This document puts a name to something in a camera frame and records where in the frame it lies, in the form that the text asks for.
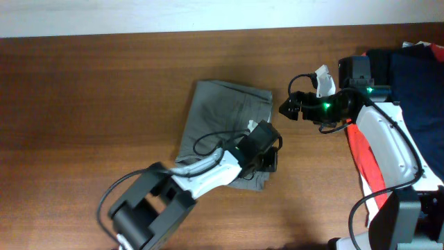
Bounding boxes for grey shorts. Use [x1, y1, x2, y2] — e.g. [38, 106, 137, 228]
[171, 80, 273, 199]

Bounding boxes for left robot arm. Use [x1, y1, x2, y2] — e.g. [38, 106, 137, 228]
[108, 120, 282, 249]

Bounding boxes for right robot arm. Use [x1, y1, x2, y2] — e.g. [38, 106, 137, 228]
[279, 53, 443, 249]

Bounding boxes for red garment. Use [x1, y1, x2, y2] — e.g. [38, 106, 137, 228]
[346, 42, 443, 213]

